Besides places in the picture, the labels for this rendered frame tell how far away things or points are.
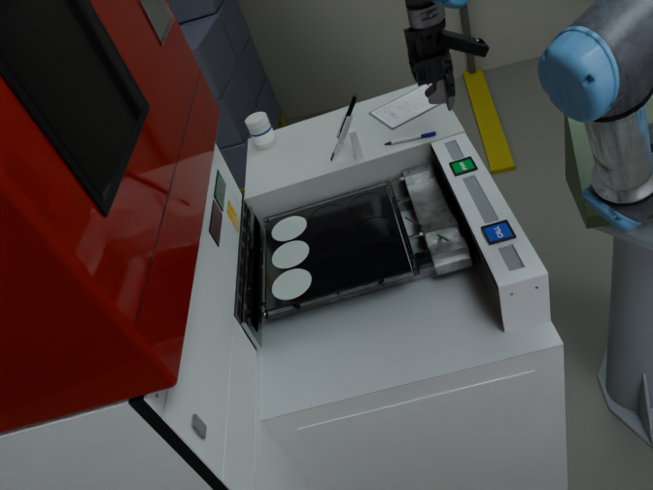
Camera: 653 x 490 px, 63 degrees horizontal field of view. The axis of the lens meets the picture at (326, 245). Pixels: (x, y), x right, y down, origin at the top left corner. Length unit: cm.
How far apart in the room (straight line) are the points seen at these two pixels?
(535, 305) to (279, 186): 75
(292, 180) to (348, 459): 73
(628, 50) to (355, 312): 78
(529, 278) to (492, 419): 37
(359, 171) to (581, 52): 83
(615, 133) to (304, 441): 86
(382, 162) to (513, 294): 57
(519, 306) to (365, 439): 45
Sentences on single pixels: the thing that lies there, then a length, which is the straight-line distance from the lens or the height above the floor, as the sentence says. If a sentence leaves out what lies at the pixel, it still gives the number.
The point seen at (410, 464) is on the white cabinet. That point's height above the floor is 51.
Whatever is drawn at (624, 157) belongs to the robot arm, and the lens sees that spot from 99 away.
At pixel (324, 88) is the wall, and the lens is 395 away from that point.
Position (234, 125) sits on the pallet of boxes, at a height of 55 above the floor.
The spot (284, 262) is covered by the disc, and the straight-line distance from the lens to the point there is 135.
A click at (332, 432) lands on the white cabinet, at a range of 123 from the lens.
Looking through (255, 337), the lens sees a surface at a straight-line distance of 123.
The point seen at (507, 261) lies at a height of 96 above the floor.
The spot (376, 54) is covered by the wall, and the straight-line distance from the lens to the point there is 384.
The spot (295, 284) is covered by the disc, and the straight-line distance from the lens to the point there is 127.
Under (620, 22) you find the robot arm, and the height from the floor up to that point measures 142.
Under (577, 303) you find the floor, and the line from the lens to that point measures 229.
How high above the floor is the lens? 174
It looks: 39 degrees down
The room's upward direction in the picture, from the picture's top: 22 degrees counter-clockwise
